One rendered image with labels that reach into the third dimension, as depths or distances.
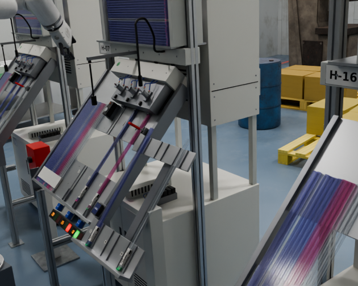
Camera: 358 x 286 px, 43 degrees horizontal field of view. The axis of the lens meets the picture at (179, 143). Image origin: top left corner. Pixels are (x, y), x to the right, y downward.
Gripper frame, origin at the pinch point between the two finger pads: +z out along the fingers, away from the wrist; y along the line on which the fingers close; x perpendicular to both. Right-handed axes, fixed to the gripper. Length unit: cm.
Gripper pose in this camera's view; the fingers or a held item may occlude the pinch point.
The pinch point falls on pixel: (71, 49)
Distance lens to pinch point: 200.2
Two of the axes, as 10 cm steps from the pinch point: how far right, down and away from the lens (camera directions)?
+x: -9.7, 1.8, 1.8
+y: -0.6, -8.5, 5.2
